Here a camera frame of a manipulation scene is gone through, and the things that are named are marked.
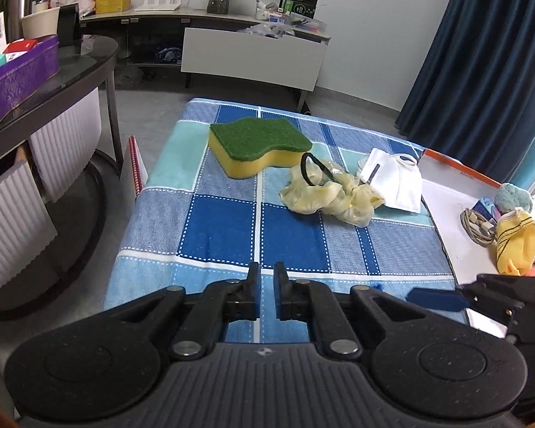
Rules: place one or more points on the white face mask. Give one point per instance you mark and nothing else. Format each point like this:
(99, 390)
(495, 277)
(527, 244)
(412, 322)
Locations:
(401, 183)

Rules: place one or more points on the blue checked tablecloth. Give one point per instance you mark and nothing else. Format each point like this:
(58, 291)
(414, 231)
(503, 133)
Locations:
(214, 227)

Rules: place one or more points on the dark blue curtain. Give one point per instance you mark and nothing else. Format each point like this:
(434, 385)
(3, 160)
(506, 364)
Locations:
(481, 53)

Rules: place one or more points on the yellow and green sponge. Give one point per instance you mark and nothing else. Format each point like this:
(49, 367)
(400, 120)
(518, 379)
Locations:
(258, 140)

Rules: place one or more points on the purple patterned tray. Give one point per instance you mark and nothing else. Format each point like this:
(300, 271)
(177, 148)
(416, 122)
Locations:
(18, 84)

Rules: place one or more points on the yellow striped towel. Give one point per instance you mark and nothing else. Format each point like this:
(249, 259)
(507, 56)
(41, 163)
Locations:
(517, 245)

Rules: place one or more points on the white box with orange rim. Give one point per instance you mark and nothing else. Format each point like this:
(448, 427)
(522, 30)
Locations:
(446, 218)

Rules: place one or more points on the white plant pot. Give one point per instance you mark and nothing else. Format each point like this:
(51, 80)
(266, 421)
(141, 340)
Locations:
(40, 22)

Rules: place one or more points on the blue tissue pack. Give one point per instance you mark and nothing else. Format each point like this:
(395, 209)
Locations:
(488, 205)

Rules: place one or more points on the red and white box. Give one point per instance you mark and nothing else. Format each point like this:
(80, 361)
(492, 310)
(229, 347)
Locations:
(20, 48)

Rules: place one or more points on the black stand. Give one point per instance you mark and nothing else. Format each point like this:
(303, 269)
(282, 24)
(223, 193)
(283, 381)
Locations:
(70, 24)

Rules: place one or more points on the red notebook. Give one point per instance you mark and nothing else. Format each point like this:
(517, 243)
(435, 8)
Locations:
(136, 165)

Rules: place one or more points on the black and green box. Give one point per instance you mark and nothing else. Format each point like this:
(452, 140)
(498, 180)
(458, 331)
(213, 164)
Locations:
(298, 4)

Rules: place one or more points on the teal fluffy cloth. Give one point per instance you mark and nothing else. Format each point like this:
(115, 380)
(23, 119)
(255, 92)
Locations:
(512, 196)

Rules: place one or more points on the black roll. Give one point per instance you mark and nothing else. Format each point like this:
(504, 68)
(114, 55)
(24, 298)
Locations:
(303, 107)

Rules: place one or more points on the white ribbed drawer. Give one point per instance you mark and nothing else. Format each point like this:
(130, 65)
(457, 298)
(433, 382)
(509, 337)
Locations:
(13, 232)
(67, 142)

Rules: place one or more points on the yellow box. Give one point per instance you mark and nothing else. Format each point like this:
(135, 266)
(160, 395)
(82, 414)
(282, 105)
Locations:
(113, 1)

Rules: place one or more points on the white tv console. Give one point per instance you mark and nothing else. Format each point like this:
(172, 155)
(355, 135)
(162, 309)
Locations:
(249, 60)

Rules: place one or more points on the round black glass table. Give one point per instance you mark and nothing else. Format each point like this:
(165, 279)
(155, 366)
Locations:
(84, 60)

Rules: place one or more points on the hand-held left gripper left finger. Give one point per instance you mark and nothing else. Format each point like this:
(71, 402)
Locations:
(252, 294)

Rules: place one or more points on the metal thermos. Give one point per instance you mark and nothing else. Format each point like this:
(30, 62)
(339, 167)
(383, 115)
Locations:
(18, 13)

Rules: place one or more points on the pile of small clutter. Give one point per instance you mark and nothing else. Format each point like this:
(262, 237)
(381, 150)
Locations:
(285, 26)

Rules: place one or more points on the cream scrunchie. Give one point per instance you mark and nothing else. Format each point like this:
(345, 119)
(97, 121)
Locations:
(312, 198)

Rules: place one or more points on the blue bundle under console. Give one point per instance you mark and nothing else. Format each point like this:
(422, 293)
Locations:
(167, 54)

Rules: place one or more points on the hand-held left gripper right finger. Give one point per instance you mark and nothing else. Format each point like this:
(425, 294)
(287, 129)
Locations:
(281, 294)

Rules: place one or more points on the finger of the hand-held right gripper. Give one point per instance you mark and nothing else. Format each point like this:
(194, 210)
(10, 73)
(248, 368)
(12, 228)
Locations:
(432, 299)

